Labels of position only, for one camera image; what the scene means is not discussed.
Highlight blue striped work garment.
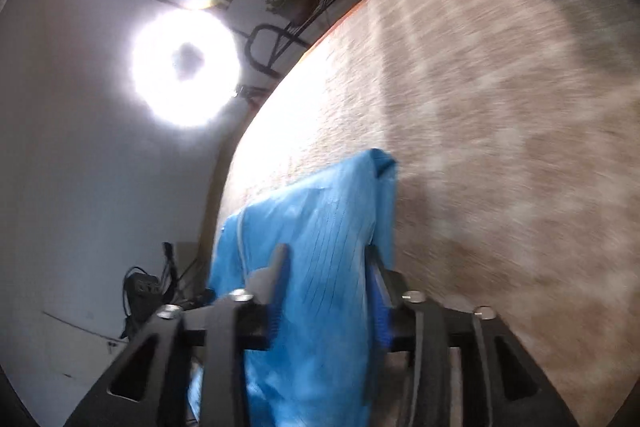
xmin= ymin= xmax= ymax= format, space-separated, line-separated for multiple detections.
xmin=208 ymin=148 xmax=396 ymax=426

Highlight beige checked bed cover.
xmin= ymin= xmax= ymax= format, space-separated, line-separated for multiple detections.
xmin=220 ymin=0 xmax=639 ymax=426

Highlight black power adapter with cables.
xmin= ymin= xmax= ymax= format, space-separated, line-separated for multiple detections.
xmin=118 ymin=242 xmax=216 ymax=340

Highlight bright ring light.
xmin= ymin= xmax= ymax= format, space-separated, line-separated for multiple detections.
xmin=129 ymin=9 xmax=242 ymax=129

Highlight black metal chair frame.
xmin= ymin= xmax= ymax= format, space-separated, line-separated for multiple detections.
xmin=244 ymin=24 xmax=311 ymax=81

